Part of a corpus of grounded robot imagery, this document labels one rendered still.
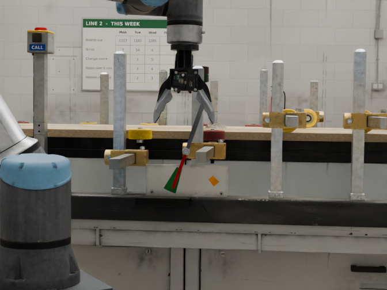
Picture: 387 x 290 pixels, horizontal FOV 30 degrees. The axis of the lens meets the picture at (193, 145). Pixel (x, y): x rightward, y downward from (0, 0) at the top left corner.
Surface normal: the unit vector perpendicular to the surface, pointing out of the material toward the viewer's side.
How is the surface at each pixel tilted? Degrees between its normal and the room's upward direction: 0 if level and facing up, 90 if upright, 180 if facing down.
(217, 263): 90
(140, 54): 90
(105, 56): 90
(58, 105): 90
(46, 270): 70
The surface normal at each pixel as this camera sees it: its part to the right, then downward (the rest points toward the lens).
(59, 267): 0.67, -0.30
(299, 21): 0.00, 0.05
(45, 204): 0.45, 0.05
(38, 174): 0.25, -0.03
